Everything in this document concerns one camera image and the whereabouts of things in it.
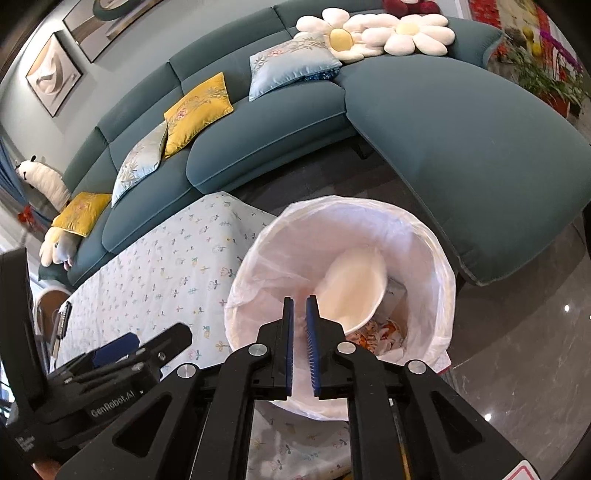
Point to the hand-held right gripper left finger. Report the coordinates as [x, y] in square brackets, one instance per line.
[288, 350]

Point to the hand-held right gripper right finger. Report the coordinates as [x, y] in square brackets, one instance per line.
[312, 348]

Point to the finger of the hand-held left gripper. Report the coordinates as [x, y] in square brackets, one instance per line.
[171, 339]
[117, 348]

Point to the orange printed wrapper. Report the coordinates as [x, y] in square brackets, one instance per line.
[378, 334]

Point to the white paper bowl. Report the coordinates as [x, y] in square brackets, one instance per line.
[351, 290]

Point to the trash bin with white liner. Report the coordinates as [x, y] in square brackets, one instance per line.
[415, 258]

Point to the black remote control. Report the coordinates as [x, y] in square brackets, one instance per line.
[62, 321]

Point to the floral tablecloth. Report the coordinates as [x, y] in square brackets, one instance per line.
[152, 277]

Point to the wooden chair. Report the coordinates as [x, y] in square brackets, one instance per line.
[44, 314]

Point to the cream and grey plush toy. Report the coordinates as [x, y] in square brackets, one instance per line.
[57, 249]

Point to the yellow embroidered cushion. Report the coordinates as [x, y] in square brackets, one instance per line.
[81, 214]
[198, 110]

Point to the red knot ornament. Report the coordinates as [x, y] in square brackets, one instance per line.
[27, 216]

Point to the light blue embroidered cushion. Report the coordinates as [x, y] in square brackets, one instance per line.
[291, 64]
[138, 164]

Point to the long white plush toy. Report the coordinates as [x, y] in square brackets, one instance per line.
[44, 182]

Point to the blue curtain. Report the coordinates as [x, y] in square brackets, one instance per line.
[14, 184]

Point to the teal sofa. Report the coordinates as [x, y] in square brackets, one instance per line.
[461, 161]

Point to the white flower pillow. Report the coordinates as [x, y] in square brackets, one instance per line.
[411, 32]
[339, 34]

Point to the red teddy bear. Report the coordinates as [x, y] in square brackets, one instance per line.
[411, 5]

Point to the potted plant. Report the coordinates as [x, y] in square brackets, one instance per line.
[545, 74]

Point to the red patterned decoration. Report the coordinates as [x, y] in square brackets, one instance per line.
[487, 9]

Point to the framed wall picture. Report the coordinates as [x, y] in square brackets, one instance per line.
[53, 74]
[111, 23]

